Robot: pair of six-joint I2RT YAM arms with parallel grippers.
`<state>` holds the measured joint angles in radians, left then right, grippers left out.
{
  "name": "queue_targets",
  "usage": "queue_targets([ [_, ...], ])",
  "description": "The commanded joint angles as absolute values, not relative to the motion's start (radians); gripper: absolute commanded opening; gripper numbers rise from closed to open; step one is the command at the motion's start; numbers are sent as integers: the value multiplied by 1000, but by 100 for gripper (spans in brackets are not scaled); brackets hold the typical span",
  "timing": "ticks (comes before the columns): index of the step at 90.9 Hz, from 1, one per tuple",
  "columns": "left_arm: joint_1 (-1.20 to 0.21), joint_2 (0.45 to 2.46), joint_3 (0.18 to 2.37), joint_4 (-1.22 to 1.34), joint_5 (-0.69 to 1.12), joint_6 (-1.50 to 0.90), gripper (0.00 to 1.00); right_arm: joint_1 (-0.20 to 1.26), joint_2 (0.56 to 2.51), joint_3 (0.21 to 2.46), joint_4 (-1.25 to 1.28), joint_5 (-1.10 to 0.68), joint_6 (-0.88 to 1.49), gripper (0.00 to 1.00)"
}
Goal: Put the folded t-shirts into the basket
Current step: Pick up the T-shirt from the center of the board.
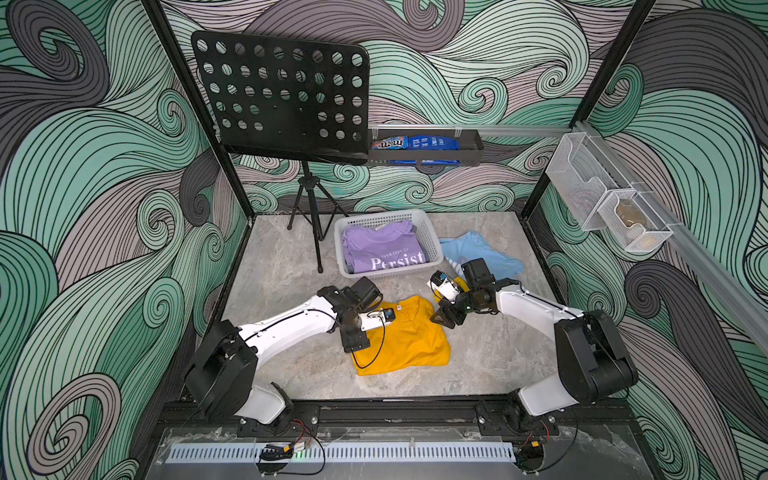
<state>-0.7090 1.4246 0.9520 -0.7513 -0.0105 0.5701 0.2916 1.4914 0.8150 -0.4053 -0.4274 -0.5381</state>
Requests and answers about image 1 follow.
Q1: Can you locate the purple Persist t-shirt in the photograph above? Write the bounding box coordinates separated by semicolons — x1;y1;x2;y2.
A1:
341;220;428;273

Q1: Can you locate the yellow t-shirt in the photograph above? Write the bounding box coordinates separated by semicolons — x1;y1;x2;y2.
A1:
351;296;451;376

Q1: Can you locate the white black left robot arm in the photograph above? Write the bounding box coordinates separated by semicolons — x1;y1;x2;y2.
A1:
185;277;396;434

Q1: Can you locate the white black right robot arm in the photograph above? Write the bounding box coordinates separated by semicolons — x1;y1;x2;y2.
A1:
428;258;639;433

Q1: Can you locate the white plastic basket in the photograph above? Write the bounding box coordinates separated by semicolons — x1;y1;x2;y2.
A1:
332;209;444;279

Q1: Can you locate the yellow triangle ruler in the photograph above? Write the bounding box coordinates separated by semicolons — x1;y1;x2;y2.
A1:
453;277;469;292

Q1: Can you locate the light blue t-shirt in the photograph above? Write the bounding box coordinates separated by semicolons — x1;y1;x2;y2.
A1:
440;230;524;280

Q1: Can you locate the M&M's candy bag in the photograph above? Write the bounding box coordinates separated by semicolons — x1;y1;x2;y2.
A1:
371;136;409;150

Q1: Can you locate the blue snack packet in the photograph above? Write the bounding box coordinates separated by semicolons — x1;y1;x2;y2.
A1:
406;135;460;151

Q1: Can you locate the black perforated music stand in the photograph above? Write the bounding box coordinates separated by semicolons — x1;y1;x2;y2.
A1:
191;30;370;244

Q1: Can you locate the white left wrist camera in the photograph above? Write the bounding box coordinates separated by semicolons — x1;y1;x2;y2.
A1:
359;308;396;331

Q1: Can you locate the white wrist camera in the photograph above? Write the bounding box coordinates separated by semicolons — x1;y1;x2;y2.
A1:
359;308;396;331
428;270;464;302

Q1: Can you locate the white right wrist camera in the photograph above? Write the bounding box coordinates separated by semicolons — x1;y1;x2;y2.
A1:
428;270;464;302

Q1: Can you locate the white slotted cable duct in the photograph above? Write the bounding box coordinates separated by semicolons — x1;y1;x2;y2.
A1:
165;441;516;465

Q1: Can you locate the clear plastic wall bin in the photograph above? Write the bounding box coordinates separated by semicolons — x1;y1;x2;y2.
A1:
546;132;616;231

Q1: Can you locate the right electronics board with wires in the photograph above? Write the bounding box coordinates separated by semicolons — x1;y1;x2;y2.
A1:
515;428;578;476

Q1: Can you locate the electronics board with wires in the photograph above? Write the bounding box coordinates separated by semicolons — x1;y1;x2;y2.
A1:
255;419;327;476
515;428;578;476

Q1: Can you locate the small clear wall bin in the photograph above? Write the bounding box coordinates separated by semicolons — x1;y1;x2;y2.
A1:
597;189;673;254

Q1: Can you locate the left electronics board with wires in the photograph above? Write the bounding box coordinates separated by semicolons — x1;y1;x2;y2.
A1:
255;419;327;476

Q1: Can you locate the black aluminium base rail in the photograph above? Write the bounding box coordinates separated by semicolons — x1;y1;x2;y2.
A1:
151;394;640;440

